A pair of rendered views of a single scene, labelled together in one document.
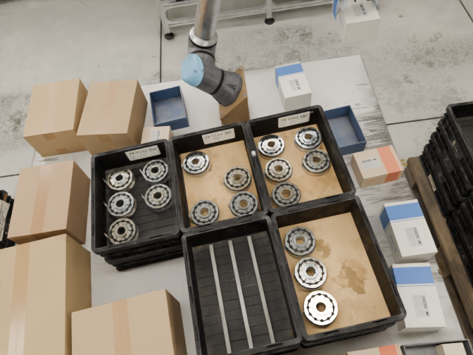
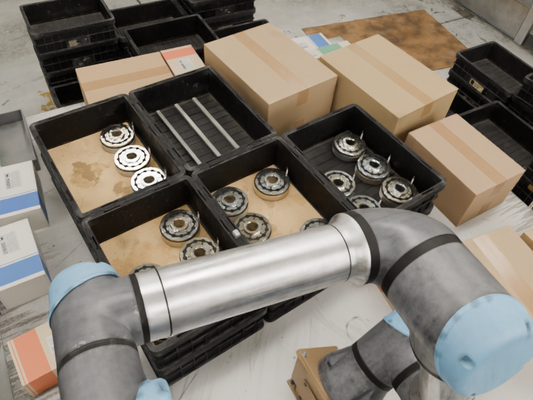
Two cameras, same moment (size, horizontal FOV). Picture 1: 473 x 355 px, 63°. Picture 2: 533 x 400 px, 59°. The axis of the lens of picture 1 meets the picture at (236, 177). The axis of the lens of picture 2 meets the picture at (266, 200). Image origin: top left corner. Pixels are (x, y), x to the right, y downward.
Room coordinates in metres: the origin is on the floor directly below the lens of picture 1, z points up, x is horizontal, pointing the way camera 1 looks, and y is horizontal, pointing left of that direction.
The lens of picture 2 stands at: (1.32, -0.43, 1.87)
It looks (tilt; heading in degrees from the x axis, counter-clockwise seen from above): 50 degrees down; 142
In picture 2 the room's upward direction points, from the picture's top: 6 degrees clockwise
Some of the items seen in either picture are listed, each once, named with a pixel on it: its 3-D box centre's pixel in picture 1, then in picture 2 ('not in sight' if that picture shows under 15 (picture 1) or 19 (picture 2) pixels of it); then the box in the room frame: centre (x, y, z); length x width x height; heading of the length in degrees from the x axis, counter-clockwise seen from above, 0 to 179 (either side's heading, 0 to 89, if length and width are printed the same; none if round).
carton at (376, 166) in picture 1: (376, 166); (54, 351); (0.71, -0.55, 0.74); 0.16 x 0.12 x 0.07; 91
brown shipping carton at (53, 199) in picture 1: (52, 206); (456, 167); (0.80, 0.74, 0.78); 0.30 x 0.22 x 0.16; 177
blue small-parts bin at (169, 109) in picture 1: (168, 109); not in sight; (1.23, 0.25, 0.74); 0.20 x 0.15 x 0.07; 3
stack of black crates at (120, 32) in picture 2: not in sight; (151, 44); (-1.00, 0.42, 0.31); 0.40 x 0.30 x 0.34; 86
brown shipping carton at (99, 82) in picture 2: not in sight; (130, 96); (-0.04, -0.04, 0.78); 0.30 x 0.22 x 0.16; 83
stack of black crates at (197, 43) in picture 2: not in sight; (176, 75); (-0.61, 0.38, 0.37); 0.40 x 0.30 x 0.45; 86
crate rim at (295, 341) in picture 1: (237, 284); (201, 115); (0.32, 0.06, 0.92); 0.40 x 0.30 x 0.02; 2
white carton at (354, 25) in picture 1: (354, 13); not in sight; (1.19, -0.56, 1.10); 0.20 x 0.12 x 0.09; 176
